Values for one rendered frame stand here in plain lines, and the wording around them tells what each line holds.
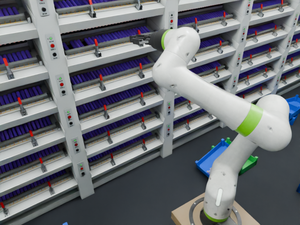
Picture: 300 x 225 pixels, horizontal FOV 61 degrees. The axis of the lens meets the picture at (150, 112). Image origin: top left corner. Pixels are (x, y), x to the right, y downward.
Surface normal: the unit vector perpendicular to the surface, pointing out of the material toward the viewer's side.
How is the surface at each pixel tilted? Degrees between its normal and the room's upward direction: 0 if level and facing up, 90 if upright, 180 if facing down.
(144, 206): 0
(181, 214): 0
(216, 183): 10
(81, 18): 20
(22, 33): 110
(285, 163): 0
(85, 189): 90
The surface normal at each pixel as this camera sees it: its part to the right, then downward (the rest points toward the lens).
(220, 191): -0.11, -0.67
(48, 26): 0.56, 0.45
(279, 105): 0.13, -0.75
